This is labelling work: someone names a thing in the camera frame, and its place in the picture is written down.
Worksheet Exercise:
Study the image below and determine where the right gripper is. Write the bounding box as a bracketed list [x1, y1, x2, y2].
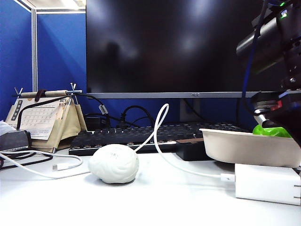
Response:
[250, 90, 301, 148]

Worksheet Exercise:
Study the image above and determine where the green apple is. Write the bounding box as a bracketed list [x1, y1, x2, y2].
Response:
[253, 124, 292, 139]

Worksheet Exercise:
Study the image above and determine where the beige paper bowl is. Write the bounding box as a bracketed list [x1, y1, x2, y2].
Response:
[199, 128, 301, 169]

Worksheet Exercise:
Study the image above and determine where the white power adapter brick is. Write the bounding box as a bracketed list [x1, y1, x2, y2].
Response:
[234, 163, 301, 207]

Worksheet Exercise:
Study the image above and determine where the grey monitor stand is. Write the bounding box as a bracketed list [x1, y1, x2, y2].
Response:
[180, 98, 200, 123]

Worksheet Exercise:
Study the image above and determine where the black block with brown top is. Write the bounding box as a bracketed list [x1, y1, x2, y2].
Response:
[175, 138, 214, 162]

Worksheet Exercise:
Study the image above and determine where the large black computer monitor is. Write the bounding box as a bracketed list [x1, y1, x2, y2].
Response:
[86, 0, 301, 99]

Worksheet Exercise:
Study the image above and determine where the black mechanical keyboard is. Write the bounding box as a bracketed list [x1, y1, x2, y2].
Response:
[69, 121, 250, 156]

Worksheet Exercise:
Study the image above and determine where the white brain-shaped squeeze toy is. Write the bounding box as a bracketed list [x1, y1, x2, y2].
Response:
[88, 143, 140, 184]

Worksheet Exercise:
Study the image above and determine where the small black adapter box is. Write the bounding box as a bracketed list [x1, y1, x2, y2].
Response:
[84, 114, 111, 131]

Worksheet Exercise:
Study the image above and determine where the beige canvas desk calendar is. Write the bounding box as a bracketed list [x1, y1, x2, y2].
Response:
[5, 82, 87, 153]

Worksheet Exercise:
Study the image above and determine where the dark grey box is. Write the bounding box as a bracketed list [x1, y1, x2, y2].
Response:
[0, 130, 32, 153]

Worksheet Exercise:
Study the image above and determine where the white plastic bag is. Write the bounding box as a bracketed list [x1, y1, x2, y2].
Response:
[0, 120, 18, 137]

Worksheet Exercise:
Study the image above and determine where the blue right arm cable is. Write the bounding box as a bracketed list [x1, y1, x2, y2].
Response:
[241, 21, 263, 116]

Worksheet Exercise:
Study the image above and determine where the long white charger cable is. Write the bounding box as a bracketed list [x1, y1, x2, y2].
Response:
[0, 103, 236, 189]

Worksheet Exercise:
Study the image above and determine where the black looped cable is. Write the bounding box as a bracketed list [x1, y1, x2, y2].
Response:
[115, 105, 156, 129]

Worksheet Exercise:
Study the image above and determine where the black cable with ferrite bead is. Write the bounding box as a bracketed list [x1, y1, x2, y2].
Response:
[16, 93, 125, 130]

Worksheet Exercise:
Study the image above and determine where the white cable with USB-C plug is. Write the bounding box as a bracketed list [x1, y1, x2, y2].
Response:
[0, 150, 83, 172]

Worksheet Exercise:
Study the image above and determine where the thin black cable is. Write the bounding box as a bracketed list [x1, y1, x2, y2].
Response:
[0, 152, 54, 171]

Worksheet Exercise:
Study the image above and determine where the aluminium partition frame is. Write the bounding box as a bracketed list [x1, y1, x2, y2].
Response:
[13, 0, 87, 92]

